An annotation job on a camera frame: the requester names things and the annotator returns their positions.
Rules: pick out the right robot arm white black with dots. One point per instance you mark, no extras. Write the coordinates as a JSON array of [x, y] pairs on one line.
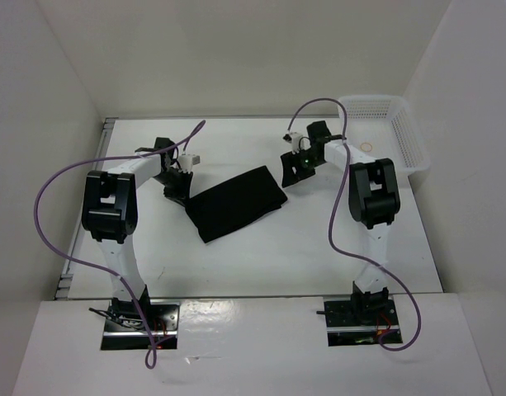
[[373, 202]]

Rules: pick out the black skirt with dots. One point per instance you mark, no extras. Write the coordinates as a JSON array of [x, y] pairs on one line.
[[235, 203]]

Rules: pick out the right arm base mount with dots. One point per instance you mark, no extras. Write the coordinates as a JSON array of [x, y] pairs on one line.
[[347, 321]]

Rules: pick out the orange ring basket mark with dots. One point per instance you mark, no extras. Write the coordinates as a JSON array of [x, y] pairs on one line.
[[366, 147]]

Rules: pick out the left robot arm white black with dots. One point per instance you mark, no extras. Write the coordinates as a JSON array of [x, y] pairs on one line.
[[110, 215]]

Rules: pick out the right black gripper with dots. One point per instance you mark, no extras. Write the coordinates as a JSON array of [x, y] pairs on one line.
[[289, 161]]

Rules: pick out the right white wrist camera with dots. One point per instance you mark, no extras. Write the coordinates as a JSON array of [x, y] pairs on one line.
[[298, 141]]

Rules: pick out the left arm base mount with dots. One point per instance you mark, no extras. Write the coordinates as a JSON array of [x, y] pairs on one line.
[[124, 329]]

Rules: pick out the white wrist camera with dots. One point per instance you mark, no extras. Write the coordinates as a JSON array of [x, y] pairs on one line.
[[186, 162], [298, 141]]

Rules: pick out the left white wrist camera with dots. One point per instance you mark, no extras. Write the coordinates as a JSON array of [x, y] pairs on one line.
[[186, 162]]

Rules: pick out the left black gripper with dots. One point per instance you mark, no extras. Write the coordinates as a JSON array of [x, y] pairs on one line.
[[182, 195]]

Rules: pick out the white plastic perforated basket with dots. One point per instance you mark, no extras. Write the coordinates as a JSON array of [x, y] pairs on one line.
[[386, 123]]

